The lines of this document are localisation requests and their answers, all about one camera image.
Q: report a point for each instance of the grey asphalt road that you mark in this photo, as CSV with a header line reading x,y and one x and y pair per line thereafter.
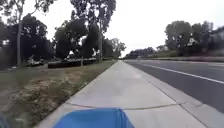
x,y
193,86

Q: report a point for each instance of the group of trees across road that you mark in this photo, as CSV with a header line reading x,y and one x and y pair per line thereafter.
x,y
178,35

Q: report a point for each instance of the grey concrete pavement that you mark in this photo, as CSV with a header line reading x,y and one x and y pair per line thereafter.
x,y
126,90

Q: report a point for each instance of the row of tall trees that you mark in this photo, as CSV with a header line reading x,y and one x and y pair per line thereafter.
x,y
70,40

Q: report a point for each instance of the robot's own part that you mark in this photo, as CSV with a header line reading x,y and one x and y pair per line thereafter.
x,y
95,119

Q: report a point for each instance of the grass bank across road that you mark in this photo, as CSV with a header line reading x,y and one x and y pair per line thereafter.
x,y
193,58

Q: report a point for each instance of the distant row of trees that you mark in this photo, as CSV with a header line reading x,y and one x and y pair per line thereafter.
x,y
140,53

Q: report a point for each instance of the concrete kerb strip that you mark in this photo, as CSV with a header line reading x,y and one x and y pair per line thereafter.
x,y
196,106

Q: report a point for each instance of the grass verge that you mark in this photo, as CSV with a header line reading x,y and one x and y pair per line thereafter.
x,y
36,93

